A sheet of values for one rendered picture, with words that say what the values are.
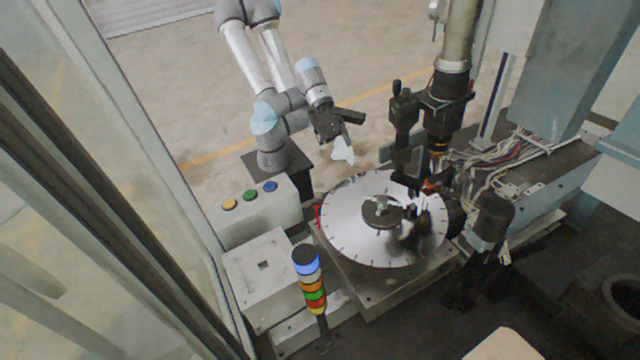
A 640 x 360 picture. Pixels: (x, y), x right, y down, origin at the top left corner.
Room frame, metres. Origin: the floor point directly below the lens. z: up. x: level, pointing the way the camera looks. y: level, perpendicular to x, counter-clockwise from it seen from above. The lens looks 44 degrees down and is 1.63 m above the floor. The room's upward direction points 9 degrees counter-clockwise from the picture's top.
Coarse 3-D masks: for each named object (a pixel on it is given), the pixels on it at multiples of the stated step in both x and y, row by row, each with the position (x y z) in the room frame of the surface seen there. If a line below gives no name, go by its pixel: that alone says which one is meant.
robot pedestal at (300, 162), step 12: (288, 144) 1.18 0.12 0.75; (240, 156) 1.14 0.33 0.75; (252, 156) 1.13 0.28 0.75; (300, 156) 1.08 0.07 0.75; (252, 168) 1.05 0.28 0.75; (288, 168) 1.01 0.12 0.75; (300, 168) 1.00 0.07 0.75; (312, 168) 1.01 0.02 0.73; (264, 180) 0.96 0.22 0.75; (300, 180) 1.00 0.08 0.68; (300, 192) 0.99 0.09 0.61; (312, 192) 1.02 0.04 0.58
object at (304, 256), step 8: (296, 248) 0.33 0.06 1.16; (304, 248) 0.32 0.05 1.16; (312, 248) 0.32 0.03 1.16; (296, 256) 0.31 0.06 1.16; (304, 256) 0.31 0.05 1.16; (312, 256) 0.30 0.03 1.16; (296, 264) 0.30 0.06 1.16; (304, 264) 0.29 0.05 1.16; (312, 264) 0.29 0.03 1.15; (304, 272) 0.29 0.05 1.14; (312, 272) 0.29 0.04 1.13
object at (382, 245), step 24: (336, 192) 0.64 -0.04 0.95; (360, 192) 0.63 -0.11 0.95; (432, 192) 0.58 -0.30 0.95; (336, 216) 0.55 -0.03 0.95; (360, 216) 0.54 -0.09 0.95; (408, 216) 0.52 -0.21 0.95; (432, 216) 0.50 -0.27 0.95; (336, 240) 0.48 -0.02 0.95; (360, 240) 0.46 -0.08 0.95; (384, 240) 0.45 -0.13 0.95; (408, 240) 0.44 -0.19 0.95; (432, 240) 0.43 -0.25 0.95; (384, 264) 0.39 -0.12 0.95; (408, 264) 0.38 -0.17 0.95
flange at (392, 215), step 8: (368, 200) 0.58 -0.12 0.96; (368, 208) 0.55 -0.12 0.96; (376, 208) 0.54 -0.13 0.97; (392, 208) 0.54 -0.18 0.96; (400, 208) 0.54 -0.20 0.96; (368, 216) 0.53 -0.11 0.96; (376, 216) 0.52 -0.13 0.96; (384, 216) 0.52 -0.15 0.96; (392, 216) 0.51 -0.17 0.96; (400, 216) 0.51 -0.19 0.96; (376, 224) 0.50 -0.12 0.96; (384, 224) 0.49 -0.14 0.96; (392, 224) 0.49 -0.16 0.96
